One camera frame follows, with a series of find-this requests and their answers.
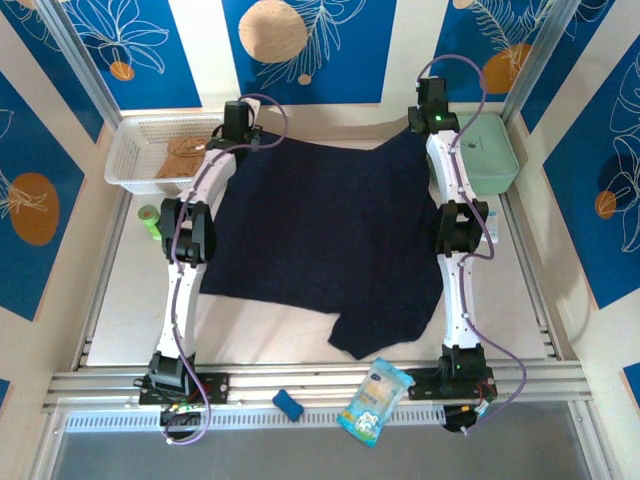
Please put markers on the tan t-shirt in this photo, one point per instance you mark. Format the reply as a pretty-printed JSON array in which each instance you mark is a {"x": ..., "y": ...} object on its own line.
[{"x": 180, "y": 160}]

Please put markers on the white plastic laundry basket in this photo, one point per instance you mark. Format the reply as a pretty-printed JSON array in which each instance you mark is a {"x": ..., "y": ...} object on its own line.
[{"x": 130, "y": 150}]

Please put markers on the small blue sponge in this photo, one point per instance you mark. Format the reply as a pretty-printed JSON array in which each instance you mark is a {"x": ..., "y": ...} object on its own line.
[{"x": 288, "y": 404}]

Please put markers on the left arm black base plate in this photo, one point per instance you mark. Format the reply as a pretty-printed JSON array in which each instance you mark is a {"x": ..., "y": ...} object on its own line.
[{"x": 220, "y": 387}]

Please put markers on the aluminium mounting rail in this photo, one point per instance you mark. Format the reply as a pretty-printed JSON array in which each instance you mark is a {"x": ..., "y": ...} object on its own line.
[{"x": 310, "y": 380}]

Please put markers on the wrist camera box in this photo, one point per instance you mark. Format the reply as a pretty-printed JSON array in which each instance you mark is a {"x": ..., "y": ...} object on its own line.
[
  {"x": 418, "y": 87},
  {"x": 253, "y": 106}
]

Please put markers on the mint green zip pouch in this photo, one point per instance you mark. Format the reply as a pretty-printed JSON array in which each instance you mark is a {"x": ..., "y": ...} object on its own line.
[{"x": 487, "y": 160}]

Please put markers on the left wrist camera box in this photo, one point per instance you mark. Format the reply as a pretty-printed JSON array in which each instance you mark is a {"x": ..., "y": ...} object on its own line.
[{"x": 253, "y": 106}]

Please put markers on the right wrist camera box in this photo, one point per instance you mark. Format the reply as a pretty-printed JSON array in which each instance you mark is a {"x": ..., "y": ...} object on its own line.
[{"x": 418, "y": 87}]

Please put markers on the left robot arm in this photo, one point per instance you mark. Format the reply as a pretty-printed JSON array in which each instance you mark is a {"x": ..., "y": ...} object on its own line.
[{"x": 182, "y": 300}]

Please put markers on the aluminium corner post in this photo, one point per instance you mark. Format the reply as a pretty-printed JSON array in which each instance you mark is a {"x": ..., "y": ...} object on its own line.
[
  {"x": 540, "y": 55},
  {"x": 80, "y": 55}
]

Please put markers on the green tape roll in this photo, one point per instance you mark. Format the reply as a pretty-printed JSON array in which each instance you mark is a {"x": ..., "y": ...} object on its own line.
[{"x": 149, "y": 220}]

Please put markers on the navy blue t-shirt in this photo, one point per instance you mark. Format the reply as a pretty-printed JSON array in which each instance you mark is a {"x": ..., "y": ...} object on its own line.
[{"x": 325, "y": 225}]

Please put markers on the wet wipes packet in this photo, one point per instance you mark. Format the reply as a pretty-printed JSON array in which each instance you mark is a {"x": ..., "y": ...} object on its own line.
[{"x": 375, "y": 400}]

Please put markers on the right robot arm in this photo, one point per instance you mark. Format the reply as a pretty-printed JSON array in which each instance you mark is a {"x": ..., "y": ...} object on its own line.
[{"x": 457, "y": 300}]

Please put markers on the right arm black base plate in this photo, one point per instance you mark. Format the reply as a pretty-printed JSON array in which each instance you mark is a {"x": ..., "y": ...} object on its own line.
[{"x": 425, "y": 385}]

